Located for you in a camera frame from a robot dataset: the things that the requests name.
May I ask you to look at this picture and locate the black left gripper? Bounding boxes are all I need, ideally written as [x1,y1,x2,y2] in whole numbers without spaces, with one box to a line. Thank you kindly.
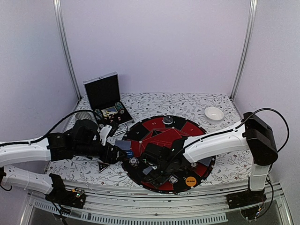
[75,141,128,165]

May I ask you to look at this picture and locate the playing cards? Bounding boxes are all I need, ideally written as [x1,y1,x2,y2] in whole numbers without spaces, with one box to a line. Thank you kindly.
[142,166,155,176]

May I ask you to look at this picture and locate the orange big blind button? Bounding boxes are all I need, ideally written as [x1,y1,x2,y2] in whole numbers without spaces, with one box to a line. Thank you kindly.
[185,176,197,187]

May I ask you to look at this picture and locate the clear dealer button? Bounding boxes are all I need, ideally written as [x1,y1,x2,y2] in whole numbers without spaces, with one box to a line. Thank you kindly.
[162,116,173,125]

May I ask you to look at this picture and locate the blue small blind button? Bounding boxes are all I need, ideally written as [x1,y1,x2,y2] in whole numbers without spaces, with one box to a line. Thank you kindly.
[126,150,134,158]

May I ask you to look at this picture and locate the single blue playing card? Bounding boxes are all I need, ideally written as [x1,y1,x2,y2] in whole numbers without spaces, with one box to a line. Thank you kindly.
[199,157,212,166]

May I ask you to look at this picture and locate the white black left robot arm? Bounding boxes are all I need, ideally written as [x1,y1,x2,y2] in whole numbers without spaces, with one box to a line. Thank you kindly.
[0,119,127,203]

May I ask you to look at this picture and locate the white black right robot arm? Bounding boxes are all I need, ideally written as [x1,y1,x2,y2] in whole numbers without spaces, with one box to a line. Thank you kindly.
[141,112,278,204]

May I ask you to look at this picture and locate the round red black poker mat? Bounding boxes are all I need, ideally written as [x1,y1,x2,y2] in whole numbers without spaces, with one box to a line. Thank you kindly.
[121,115,216,194]

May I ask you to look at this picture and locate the striped grey cup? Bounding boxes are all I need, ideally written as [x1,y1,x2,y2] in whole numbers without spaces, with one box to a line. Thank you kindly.
[75,112,93,120]

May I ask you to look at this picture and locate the black triangular card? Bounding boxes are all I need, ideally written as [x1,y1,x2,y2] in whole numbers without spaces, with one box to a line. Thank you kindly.
[98,162,109,173]

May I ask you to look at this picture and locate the left poker chip row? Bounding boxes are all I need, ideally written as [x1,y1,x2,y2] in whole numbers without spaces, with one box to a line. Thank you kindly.
[94,109,104,123]

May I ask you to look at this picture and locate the poker chip row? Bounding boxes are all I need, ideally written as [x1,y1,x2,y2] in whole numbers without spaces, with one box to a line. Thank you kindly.
[115,102,125,114]
[94,109,104,123]

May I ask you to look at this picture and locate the red dice set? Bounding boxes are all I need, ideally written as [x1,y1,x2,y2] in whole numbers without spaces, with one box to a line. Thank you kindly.
[108,116,121,124]

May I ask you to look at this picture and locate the boxed playing card deck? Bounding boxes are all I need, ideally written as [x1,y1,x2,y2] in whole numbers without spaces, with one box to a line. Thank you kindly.
[101,106,118,117]

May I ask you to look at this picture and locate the right poker chip row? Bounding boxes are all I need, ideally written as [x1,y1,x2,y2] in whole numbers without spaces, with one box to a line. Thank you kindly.
[115,102,125,114]

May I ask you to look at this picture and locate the aluminium poker chip case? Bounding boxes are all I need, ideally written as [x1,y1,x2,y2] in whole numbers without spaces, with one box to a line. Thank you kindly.
[83,72,133,136]

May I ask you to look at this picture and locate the white ceramic bowl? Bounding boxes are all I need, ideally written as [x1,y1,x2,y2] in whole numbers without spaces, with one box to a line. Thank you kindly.
[204,107,224,124]

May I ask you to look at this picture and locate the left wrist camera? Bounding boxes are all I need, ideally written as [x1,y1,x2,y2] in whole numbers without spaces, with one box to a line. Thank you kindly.
[100,121,119,146]

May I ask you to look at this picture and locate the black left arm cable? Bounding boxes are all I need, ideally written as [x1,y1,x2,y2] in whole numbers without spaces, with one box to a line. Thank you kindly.
[0,109,99,147]

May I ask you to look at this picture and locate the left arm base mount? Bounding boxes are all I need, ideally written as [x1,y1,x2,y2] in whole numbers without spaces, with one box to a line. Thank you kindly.
[45,173,86,209]

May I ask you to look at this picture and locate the aluminium front rail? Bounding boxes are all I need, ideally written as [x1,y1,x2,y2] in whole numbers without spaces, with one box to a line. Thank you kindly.
[20,180,293,225]

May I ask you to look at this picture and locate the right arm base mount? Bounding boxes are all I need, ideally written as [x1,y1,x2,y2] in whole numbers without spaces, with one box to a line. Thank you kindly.
[226,187,267,220]

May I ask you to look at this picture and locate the left aluminium frame post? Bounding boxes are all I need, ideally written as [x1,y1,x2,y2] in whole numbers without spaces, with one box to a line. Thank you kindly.
[53,0,82,101]

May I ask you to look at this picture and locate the aluminium frame post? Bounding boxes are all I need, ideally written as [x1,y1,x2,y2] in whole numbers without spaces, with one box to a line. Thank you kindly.
[230,0,258,101]
[53,0,82,101]

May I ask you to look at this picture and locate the right aluminium frame post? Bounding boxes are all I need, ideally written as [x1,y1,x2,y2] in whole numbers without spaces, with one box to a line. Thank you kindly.
[230,0,258,101]

